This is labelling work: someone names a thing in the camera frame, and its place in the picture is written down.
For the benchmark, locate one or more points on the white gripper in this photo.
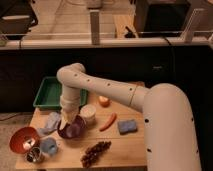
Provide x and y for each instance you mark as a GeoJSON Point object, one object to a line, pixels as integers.
{"type": "Point", "coordinates": [69, 108]}

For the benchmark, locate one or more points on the metal railing post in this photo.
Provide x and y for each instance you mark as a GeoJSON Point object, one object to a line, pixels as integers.
{"type": "Point", "coordinates": [95, 27]}

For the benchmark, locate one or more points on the yellow banana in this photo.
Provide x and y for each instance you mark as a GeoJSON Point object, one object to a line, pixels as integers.
{"type": "Point", "coordinates": [66, 119]}

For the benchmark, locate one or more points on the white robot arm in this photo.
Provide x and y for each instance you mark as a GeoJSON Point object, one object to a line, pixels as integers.
{"type": "Point", "coordinates": [170, 134]}

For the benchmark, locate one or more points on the red orange bowl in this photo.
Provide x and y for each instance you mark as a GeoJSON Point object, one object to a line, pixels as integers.
{"type": "Point", "coordinates": [23, 140]}

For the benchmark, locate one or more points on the orange carrot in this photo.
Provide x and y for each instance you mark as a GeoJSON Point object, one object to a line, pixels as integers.
{"type": "Point", "coordinates": [109, 122]}

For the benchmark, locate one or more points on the purple bowl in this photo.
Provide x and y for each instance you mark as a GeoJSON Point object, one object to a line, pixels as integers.
{"type": "Point", "coordinates": [73, 130]}

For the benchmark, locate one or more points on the light blue cloth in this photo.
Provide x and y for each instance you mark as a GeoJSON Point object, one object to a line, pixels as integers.
{"type": "Point", "coordinates": [51, 124]}

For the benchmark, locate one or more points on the silver metal can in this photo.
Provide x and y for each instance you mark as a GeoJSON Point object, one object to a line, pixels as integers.
{"type": "Point", "coordinates": [35, 155]}

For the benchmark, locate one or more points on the green plastic tray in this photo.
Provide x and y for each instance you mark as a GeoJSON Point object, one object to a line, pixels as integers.
{"type": "Point", "coordinates": [48, 95]}

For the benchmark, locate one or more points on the blue cup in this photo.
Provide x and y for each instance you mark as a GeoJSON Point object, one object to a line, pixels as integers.
{"type": "Point", "coordinates": [49, 146]}

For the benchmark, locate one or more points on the white cylindrical cup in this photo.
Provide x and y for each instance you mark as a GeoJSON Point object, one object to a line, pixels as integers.
{"type": "Point", "coordinates": [88, 113]}

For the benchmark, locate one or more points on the dark red grape bunch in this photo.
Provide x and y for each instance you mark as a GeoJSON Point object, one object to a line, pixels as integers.
{"type": "Point", "coordinates": [93, 153]}

